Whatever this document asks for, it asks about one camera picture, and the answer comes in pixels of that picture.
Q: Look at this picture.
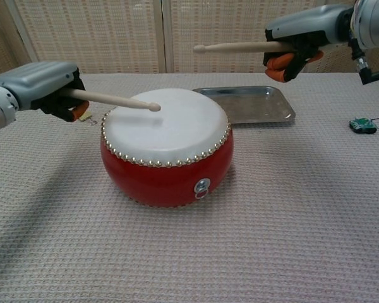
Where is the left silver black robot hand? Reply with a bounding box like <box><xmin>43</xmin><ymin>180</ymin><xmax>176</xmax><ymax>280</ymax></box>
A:
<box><xmin>0</xmin><ymin>61</ymin><xmax>90</xmax><ymax>123</ymax></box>

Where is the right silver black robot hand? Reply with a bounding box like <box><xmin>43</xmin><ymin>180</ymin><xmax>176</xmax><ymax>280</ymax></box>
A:
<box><xmin>263</xmin><ymin>4</ymin><xmax>354</xmax><ymax>83</ymax></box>

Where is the wooden drumstick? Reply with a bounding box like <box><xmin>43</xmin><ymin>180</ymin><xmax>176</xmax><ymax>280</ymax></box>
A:
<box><xmin>193</xmin><ymin>40</ymin><xmax>296</xmax><ymax>54</ymax></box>
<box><xmin>61</xmin><ymin>88</ymin><xmax>162</xmax><ymax>112</ymax></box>

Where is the stainless steel tray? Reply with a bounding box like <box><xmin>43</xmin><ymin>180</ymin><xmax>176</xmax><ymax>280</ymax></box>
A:
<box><xmin>192</xmin><ymin>85</ymin><xmax>296</xmax><ymax>124</ymax></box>

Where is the red drum with white skin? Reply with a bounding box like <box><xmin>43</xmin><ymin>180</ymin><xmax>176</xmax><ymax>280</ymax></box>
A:
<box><xmin>100</xmin><ymin>88</ymin><xmax>232</xmax><ymax>210</ymax></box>

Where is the yellow binder clip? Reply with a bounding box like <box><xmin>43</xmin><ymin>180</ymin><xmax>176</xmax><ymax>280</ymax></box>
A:
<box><xmin>78</xmin><ymin>110</ymin><xmax>99</xmax><ymax>126</ymax></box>

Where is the woven bamboo folding screen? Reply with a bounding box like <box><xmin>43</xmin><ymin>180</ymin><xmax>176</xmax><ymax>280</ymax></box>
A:
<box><xmin>0</xmin><ymin>0</ymin><xmax>379</xmax><ymax>76</ymax></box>

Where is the small green toy tank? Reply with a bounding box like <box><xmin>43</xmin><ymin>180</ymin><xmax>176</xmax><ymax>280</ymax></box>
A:
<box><xmin>349</xmin><ymin>116</ymin><xmax>379</xmax><ymax>134</ymax></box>

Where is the beige woven tablecloth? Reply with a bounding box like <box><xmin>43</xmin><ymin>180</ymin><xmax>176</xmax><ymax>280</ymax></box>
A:
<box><xmin>0</xmin><ymin>72</ymin><xmax>379</xmax><ymax>303</ymax></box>

